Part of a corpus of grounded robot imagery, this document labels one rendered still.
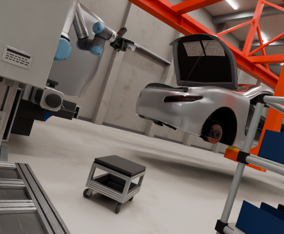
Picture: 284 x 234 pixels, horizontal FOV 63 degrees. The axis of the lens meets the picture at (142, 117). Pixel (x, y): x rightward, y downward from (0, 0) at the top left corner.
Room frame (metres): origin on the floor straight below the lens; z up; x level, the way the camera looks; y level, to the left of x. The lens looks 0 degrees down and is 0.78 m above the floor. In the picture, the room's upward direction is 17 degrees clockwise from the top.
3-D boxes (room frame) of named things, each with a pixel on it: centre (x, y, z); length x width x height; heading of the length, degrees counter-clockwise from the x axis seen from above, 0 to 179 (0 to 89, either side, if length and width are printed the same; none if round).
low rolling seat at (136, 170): (2.00, 0.05, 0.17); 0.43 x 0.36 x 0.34; 162
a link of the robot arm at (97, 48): (1.46, 0.41, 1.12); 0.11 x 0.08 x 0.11; 53
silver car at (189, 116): (5.23, -2.14, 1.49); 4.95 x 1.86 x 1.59; 122
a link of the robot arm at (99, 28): (1.45, 0.40, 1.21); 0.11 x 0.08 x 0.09; 143
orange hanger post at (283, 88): (3.72, -1.79, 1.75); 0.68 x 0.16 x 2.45; 32
